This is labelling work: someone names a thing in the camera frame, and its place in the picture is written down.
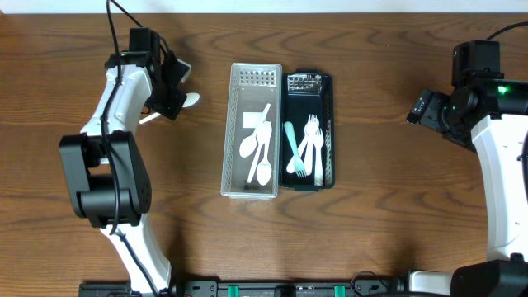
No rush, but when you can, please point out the pale green plastic fork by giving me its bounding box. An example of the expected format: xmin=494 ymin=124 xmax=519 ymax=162
xmin=283 ymin=120 xmax=308 ymax=179

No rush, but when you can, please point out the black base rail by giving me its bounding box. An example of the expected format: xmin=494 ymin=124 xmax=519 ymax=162
xmin=78 ymin=278 xmax=413 ymax=297

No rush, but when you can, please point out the white fork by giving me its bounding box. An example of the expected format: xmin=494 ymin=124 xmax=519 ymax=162
xmin=304 ymin=114 xmax=319 ymax=176
xmin=313 ymin=129 xmax=324 ymax=186

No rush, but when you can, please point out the white spoon long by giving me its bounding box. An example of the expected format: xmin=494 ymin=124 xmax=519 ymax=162
xmin=257 ymin=133 xmax=272 ymax=186

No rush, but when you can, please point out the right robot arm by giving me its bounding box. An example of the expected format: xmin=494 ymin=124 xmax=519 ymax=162
xmin=406 ymin=79 xmax=527 ymax=296

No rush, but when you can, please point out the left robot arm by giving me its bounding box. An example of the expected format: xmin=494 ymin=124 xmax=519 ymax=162
xmin=59 ymin=49 xmax=198 ymax=296

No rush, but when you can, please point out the clear plastic basket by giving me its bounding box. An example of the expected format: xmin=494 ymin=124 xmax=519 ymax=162
xmin=221 ymin=63 xmax=282 ymax=200

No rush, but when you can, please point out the white spoon top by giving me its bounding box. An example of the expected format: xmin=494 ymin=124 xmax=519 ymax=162
xmin=139 ymin=92 xmax=200 ymax=125

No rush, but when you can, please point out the black plastic basket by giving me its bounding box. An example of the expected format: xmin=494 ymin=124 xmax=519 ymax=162
xmin=279 ymin=69 xmax=336 ymax=191

